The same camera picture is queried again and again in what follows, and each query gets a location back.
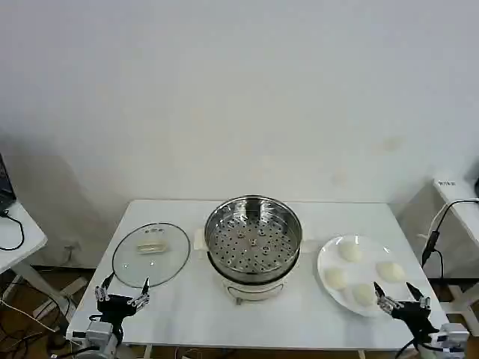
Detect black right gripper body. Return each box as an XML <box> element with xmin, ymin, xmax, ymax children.
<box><xmin>391</xmin><ymin>301</ymin><xmax>440</xmax><ymax>340</ymax></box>

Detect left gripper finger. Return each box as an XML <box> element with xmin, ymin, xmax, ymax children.
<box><xmin>126</xmin><ymin>276</ymin><xmax>152</xmax><ymax>310</ymax></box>
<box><xmin>94</xmin><ymin>273</ymin><xmax>116</xmax><ymax>303</ymax></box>

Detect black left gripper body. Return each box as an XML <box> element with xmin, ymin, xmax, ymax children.
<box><xmin>97</xmin><ymin>294</ymin><xmax>141</xmax><ymax>328</ymax></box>

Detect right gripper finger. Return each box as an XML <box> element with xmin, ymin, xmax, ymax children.
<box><xmin>373</xmin><ymin>280</ymin><xmax>403</xmax><ymax>314</ymax></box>
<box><xmin>406</xmin><ymin>281</ymin><xmax>431</xmax><ymax>310</ymax></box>

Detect white steamed bun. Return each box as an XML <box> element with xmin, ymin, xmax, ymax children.
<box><xmin>323</xmin><ymin>268</ymin><xmax>348</xmax><ymax>291</ymax></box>
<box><xmin>338</xmin><ymin>242</ymin><xmax>364</xmax><ymax>263</ymax></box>
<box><xmin>376</xmin><ymin>261</ymin><xmax>406</xmax><ymax>283</ymax></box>
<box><xmin>351</xmin><ymin>283</ymin><xmax>376</xmax><ymax>307</ymax></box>

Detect white round plate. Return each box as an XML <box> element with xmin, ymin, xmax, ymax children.
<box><xmin>317</xmin><ymin>234</ymin><xmax>411</xmax><ymax>319</ymax></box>

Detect oval glass lid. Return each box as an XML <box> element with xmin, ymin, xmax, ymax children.
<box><xmin>112</xmin><ymin>222</ymin><xmax>192</xmax><ymax>289</ymax></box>

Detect white folding side table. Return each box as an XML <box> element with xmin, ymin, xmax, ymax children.
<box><xmin>428</xmin><ymin>175</ymin><xmax>479</xmax><ymax>323</ymax></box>

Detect white side desk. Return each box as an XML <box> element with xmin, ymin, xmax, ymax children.
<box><xmin>0</xmin><ymin>197</ymin><xmax>72</xmax><ymax>322</ymax></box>

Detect white electric pot base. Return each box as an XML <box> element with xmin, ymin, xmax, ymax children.
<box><xmin>193</xmin><ymin>227</ymin><xmax>319</xmax><ymax>307</ymax></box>

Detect perforated steel steamer basket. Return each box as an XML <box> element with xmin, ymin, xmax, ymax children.
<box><xmin>204</xmin><ymin>194</ymin><xmax>302</xmax><ymax>286</ymax></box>

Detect black laptop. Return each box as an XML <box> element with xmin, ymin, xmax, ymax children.
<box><xmin>0</xmin><ymin>153</ymin><xmax>18</xmax><ymax>212</ymax></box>

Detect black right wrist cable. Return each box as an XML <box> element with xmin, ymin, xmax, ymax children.
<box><xmin>396</xmin><ymin>334</ymin><xmax>426</xmax><ymax>359</ymax></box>

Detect white wall outlet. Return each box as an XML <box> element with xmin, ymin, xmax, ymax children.
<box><xmin>64</xmin><ymin>242</ymin><xmax>82</xmax><ymax>265</ymax></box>

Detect black cable with adapter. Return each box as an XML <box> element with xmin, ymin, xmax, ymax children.
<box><xmin>421</xmin><ymin>199</ymin><xmax>479</xmax><ymax>278</ymax></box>

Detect tangled floor cables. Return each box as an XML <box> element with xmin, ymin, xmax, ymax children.
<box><xmin>0</xmin><ymin>280</ymin><xmax>70</xmax><ymax>359</ymax></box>

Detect thin black desk cable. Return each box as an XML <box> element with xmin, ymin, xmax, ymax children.
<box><xmin>0</xmin><ymin>209</ymin><xmax>25</xmax><ymax>252</ymax></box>

